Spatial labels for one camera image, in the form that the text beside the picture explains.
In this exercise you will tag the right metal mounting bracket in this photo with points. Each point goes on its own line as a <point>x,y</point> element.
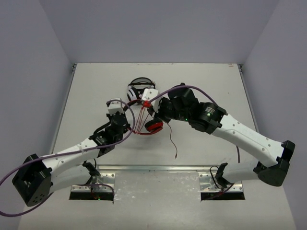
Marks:
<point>208,186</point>

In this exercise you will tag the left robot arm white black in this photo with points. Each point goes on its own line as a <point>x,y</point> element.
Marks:
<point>39,177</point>

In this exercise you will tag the red black headphones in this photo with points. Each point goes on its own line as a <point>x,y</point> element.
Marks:
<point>152,127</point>

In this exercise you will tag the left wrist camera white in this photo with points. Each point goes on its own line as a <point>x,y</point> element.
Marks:
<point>114,106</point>

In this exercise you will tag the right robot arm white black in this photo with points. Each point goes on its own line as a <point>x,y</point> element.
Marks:
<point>272,158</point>

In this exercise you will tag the white black headphones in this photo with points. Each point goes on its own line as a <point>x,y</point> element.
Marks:
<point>136,88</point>

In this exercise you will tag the aluminium rail front edge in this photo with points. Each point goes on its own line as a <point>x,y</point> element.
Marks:
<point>167,168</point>

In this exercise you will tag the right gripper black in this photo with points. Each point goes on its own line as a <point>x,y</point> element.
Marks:
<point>157,108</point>

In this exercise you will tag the left metal mounting bracket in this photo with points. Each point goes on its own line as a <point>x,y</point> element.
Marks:
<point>98,184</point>

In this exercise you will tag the metal mounting bracket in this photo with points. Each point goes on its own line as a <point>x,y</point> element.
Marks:
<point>208,186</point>
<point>98,184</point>

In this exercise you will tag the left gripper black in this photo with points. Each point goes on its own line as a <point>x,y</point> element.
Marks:
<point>126,123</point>

